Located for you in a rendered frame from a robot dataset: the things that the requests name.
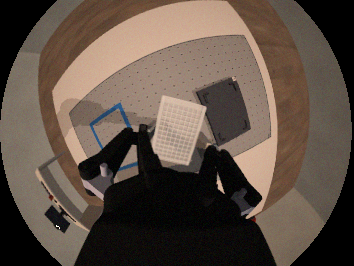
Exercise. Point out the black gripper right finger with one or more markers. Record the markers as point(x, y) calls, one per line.
point(234, 183)

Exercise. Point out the white well plate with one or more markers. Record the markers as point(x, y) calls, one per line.
point(172, 120)

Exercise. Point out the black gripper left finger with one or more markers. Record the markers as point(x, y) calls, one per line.
point(98, 172)

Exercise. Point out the blue rectangular tape outline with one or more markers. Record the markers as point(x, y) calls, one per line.
point(126, 122)

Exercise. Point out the grey flat rectangular plate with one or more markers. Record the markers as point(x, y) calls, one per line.
point(176, 71)

